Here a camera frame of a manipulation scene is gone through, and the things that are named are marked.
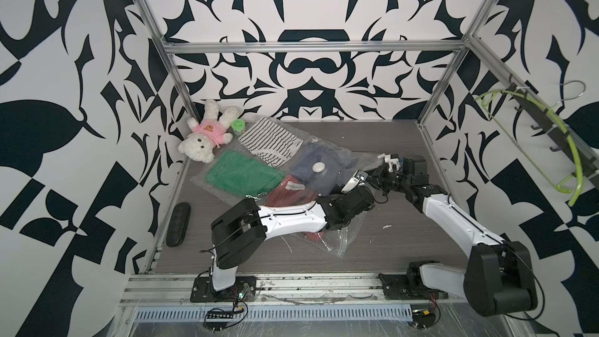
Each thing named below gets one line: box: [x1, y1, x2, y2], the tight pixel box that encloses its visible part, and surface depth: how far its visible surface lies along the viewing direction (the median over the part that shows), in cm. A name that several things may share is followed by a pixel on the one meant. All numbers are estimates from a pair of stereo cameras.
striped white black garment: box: [237, 117, 305, 168], surface depth 113 cm
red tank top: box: [265, 174, 318, 207], surface depth 96 cm
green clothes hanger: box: [474, 89, 585, 207], surface depth 58 cm
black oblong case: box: [165, 202, 192, 248], surface depth 86 cm
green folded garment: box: [205, 150, 285, 198], surface depth 99 cm
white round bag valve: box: [311, 161, 327, 173], surface depth 101 cm
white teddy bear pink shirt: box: [177, 99, 240, 164], surface depth 109 cm
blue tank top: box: [284, 139, 360, 194], surface depth 101 cm
